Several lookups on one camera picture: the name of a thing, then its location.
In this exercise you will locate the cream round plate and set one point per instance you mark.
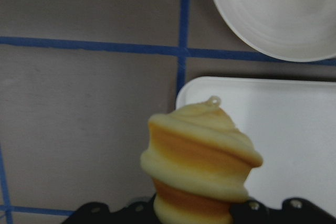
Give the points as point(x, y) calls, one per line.
point(291, 30)

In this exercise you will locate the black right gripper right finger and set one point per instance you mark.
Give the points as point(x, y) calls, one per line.
point(293, 210)

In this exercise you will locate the white rectangular tray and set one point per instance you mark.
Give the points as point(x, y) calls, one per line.
point(291, 124)

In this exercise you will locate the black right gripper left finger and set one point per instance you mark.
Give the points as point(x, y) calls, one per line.
point(138, 211)

